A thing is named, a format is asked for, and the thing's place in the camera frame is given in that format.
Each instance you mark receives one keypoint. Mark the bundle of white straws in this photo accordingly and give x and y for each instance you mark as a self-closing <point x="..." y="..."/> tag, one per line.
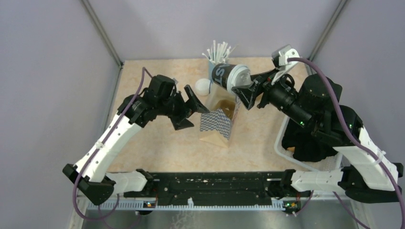
<point x="219" y="52"/>

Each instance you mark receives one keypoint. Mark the white cable duct strip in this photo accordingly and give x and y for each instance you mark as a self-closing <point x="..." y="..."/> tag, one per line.
<point x="142" y="205"/>

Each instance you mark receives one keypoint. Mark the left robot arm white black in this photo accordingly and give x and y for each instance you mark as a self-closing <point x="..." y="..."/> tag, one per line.
<point x="90" y="172"/>

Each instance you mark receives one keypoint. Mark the brown pulp cup carrier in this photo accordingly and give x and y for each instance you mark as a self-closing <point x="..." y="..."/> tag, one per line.
<point x="228" y="107"/>

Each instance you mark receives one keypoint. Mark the patterned paper takeout bag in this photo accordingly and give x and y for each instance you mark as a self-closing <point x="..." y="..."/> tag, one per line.
<point x="215" y="126"/>

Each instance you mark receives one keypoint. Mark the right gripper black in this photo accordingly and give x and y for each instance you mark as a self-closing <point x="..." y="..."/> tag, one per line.
<point x="248" y="94"/>

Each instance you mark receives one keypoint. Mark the single white cup lid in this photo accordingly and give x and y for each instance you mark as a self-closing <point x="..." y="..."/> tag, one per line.
<point x="239" y="75"/>

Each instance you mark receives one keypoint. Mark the black cloth in basket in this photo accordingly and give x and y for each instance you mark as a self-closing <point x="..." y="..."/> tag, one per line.
<point x="304" y="146"/>

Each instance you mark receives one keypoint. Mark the single dark coffee cup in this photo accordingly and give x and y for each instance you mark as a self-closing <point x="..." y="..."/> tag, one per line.
<point x="221" y="73"/>

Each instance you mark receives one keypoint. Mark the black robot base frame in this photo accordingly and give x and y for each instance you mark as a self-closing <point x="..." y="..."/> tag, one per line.
<point x="217" y="188"/>

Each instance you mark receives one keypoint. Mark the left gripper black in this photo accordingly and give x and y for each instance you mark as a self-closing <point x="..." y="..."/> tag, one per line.
<point x="193" y="104"/>

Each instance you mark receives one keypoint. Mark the blue straw holder cup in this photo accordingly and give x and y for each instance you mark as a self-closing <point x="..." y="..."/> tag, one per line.
<point x="210" y="70"/>

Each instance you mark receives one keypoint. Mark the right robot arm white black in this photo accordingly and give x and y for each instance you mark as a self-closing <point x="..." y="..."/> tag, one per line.
<point x="321" y="126"/>

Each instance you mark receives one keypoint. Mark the stack of white lids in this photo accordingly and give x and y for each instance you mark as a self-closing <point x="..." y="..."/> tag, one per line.
<point x="202" y="87"/>

